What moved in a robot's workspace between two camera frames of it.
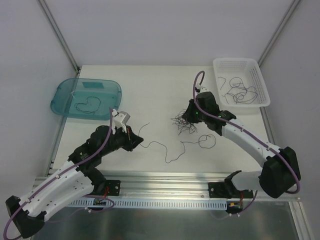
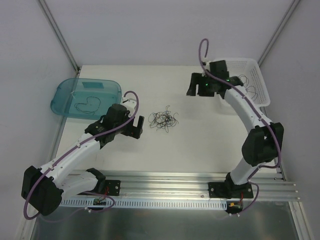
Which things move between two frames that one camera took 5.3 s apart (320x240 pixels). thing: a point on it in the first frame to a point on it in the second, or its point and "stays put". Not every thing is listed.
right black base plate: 218,190 stays put
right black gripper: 192,114 to 202,89
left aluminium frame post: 65,45 stays put
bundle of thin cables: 182,124 to 162,119
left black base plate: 114,187 stays put
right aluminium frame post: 278,31 stays put
